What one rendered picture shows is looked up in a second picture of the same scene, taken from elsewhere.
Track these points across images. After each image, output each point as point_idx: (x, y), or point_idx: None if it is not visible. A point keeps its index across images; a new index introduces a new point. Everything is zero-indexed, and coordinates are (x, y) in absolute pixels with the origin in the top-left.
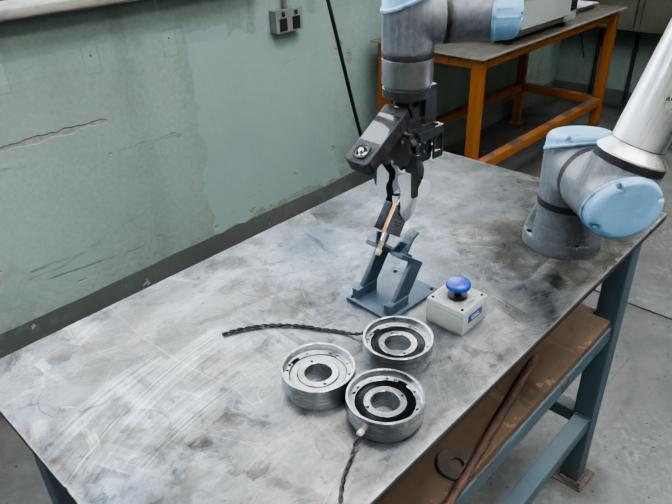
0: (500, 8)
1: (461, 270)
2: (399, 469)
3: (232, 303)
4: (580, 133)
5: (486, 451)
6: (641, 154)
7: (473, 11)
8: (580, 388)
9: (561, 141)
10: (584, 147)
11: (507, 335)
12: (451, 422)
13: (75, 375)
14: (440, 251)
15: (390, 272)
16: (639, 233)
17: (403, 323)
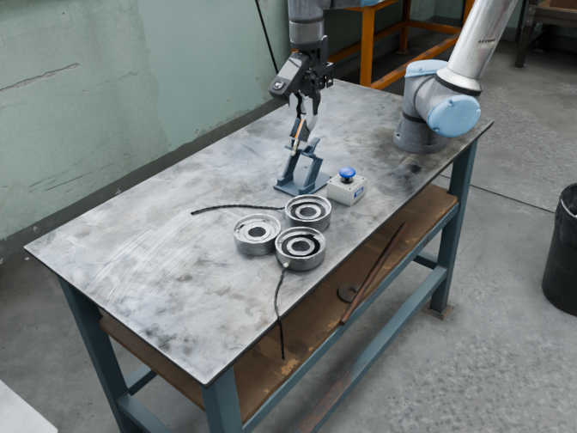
0: None
1: (350, 164)
2: (310, 284)
3: (195, 193)
4: (428, 65)
5: (371, 283)
6: (464, 79)
7: None
8: (440, 246)
9: (416, 71)
10: (430, 76)
11: (380, 204)
12: (343, 257)
13: (95, 243)
14: (337, 152)
15: (302, 167)
16: (473, 134)
17: (311, 199)
